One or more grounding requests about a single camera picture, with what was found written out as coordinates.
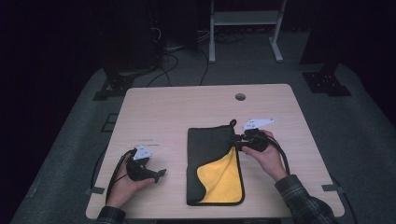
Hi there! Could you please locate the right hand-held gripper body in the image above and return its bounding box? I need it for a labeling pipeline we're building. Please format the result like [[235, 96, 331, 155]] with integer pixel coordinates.
[[241, 118, 276, 153]]

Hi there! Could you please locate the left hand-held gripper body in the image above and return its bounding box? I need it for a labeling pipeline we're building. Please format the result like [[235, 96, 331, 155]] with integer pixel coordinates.
[[125, 144, 159, 184]]

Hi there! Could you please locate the black and yellow cloth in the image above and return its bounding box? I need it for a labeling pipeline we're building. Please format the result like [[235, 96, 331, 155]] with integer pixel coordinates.
[[186, 119, 246, 207]]

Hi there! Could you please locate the person's left hand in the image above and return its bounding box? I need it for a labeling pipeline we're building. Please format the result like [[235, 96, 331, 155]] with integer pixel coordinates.
[[106, 155, 156, 209]]

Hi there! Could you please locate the person's right hand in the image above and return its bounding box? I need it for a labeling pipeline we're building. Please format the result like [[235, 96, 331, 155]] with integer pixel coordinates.
[[241, 130, 290, 183]]

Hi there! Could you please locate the grey tape strip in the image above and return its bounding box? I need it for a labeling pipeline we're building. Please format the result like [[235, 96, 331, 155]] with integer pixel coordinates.
[[321, 183, 346, 192], [85, 186, 106, 196]]

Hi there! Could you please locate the black metal stand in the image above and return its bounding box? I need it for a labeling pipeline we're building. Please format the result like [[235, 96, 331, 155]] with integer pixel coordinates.
[[92, 46, 158, 102]]

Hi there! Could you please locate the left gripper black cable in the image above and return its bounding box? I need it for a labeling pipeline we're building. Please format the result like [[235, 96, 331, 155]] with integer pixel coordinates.
[[105, 148, 138, 203]]

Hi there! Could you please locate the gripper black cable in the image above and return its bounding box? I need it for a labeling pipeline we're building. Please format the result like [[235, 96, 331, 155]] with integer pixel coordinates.
[[105, 148, 138, 203], [257, 132, 291, 175]]

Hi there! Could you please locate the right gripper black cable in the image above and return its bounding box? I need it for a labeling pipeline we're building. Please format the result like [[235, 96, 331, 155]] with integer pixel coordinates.
[[257, 132, 291, 175]]

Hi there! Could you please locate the black rectangular floor frame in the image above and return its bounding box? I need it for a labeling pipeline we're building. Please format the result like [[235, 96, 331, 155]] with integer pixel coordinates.
[[100, 113, 120, 133]]

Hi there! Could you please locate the straight black floor cable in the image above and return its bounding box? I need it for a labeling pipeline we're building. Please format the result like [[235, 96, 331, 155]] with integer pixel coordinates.
[[198, 49, 210, 87]]

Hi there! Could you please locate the black stand with base plate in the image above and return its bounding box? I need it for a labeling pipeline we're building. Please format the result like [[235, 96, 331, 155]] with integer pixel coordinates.
[[299, 0, 353, 97]]

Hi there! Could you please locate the black floor cable loop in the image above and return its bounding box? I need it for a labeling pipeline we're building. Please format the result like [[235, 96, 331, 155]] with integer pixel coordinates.
[[146, 51, 180, 89]]

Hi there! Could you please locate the white metal desk frame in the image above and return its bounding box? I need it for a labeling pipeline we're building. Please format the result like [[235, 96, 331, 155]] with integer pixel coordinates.
[[208, 0, 288, 64]]

